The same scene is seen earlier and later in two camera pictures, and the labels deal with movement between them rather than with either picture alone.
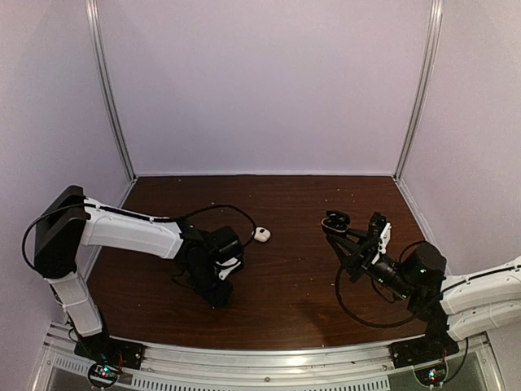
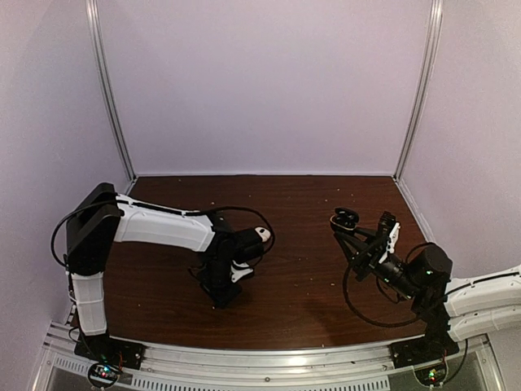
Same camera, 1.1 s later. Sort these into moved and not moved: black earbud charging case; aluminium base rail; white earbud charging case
Moved: black earbud charging case
Not moved: white earbud charging case; aluminium base rail
